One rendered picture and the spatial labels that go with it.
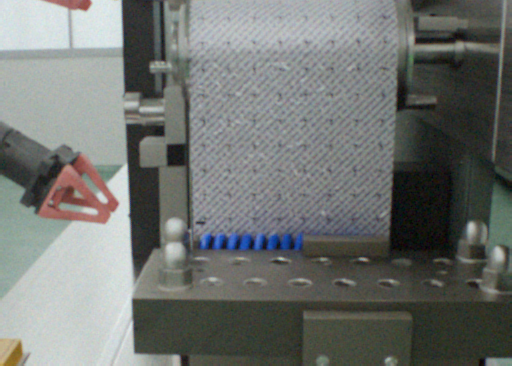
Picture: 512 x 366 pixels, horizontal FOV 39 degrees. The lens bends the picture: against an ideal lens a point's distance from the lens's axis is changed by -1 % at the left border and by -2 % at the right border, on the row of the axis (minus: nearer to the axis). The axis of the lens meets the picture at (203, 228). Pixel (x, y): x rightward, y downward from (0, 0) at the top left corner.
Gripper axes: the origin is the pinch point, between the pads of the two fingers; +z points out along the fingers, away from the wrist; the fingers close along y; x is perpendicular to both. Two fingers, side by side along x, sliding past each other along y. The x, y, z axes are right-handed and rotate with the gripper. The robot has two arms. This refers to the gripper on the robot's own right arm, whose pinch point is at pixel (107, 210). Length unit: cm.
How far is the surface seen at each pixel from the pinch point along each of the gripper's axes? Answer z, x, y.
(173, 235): 8.0, 4.0, 8.7
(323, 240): 22.7, 11.8, 6.9
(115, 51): -84, -47, -556
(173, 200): 6.6, 3.4, -7.4
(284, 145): 14.0, 17.9, 0.9
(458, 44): 25.6, 38.5, -2.9
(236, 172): 10.9, 12.3, 0.8
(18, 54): -158, -92, -558
